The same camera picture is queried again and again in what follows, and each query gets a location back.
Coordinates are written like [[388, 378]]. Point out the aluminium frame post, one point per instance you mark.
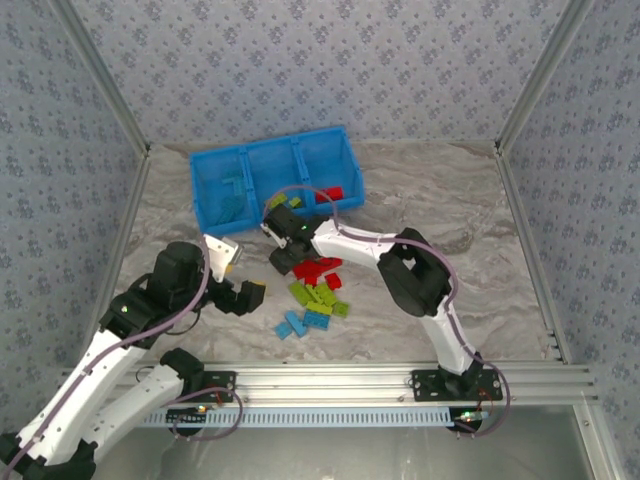
[[542, 80], [105, 85]]

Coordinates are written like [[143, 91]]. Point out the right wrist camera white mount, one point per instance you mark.
[[274, 236]]

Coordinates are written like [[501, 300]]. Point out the green lego brick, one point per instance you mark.
[[322, 289], [341, 309], [327, 299], [274, 201], [297, 292], [319, 308], [295, 202]]

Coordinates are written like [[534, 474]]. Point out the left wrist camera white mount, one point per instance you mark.
[[220, 250]]

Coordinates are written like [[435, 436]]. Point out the blue three-compartment plastic bin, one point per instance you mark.
[[215, 175]]

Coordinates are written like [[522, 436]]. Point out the black controller board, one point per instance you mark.
[[467, 420], [182, 416]]

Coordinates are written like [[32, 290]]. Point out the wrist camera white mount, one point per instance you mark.
[[274, 236], [220, 250]]

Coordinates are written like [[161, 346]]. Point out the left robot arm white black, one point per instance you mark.
[[75, 385]]

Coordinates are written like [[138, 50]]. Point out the red lego brick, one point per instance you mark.
[[301, 271], [337, 193], [312, 281], [322, 196], [315, 267], [335, 282], [332, 262]]

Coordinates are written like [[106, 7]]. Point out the aluminium mounting rail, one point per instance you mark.
[[325, 382]]

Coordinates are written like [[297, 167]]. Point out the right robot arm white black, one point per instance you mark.
[[415, 272]]

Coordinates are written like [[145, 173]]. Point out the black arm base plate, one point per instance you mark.
[[222, 385], [427, 387]]

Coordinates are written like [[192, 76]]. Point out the grey metal panel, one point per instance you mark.
[[325, 455]]

